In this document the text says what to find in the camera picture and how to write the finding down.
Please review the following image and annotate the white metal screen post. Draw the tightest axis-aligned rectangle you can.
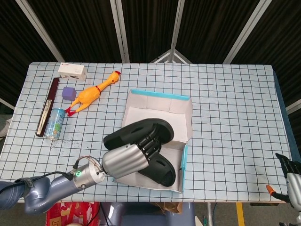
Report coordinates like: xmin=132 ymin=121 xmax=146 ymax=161
xmin=222 ymin=0 xmax=269 ymax=64
xmin=110 ymin=0 xmax=130 ymax=63
xmin=15 ymin=0 xmax=65 ymax=63
xmin=168 ymin=0 xmax=186 ymax=62

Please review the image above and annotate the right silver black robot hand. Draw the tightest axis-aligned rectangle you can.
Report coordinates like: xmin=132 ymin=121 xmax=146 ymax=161
xmin=265 ymin=153 xmax=301 ymax=209

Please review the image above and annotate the white metal screen bar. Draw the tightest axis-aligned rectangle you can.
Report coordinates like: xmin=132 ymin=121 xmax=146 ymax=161
xmin=285 ymin=98 xmax=301 ymax=115
xmin=0 ymin=97 xmax=15 ymax=111

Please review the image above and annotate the black rubber slipper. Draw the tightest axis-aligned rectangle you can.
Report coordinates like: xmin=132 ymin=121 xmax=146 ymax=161
xmin=103 ymin=118 xmax=174 ymax=151
xmin=137 ymin=150 xmax=177 ymax=188

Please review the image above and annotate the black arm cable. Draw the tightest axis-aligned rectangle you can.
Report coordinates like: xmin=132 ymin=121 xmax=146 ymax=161
xmin=29 ymin=171 xmax=74 ymax=183

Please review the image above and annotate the light blue cardboard shoe box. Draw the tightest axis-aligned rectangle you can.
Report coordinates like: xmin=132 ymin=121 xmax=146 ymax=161
xmin=112 ymin=89 xmax=193 ymax=193

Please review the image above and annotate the yellow rubber chicken toy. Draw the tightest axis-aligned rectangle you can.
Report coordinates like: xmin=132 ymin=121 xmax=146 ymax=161
xmin=64 ymin=70 xmax=122 ymax=117

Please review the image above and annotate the white triangular screen foot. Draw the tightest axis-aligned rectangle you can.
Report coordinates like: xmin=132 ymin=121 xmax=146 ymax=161
xmin=150 ymin=48 xmax=193 ymax=64

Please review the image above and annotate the small white product box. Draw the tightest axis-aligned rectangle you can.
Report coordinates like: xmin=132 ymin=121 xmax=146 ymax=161
xmin=58 ymin=62 xmax=88 ymax=81

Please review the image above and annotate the dark red long fan box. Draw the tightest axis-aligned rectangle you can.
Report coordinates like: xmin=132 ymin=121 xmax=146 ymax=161
xmin=36 ymin=78 xmax=61 ymax=138

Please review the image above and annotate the purple foam cube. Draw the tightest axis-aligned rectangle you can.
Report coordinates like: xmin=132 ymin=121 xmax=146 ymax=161
xmin=61 ymin=86 xmax=77 ymax=102

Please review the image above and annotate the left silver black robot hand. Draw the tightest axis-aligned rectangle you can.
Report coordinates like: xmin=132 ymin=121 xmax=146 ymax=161
xmin=102 ymin=127 xmax=163 ymax=179

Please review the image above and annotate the blue-grey plastic chair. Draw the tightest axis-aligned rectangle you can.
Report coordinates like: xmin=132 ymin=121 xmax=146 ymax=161
xmin=100 ymin=202 xmax=196 ymax=226

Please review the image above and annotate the light blue drink can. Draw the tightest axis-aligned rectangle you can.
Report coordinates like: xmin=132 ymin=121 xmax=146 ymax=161
xmin=44 ymin=107 xmax=66 ymax=141

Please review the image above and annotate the grey metal table leg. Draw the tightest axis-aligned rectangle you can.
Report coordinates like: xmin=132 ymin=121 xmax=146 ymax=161
xmin=206 ymin=202 xmax=214 ymax=226

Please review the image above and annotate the black floor cable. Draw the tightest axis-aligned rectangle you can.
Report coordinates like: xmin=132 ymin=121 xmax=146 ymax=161
xmin=88 ymin=202 xmax=109 ymax=226

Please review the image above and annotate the red patterned shopping bag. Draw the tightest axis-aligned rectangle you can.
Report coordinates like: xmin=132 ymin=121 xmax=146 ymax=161
xmin=46 ymin=201 xmax=101 ymax=226

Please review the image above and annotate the brown paper bag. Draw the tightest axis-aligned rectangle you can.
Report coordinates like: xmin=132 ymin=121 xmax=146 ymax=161
xmin=152 ymin=202 xmax=183 ymax=215

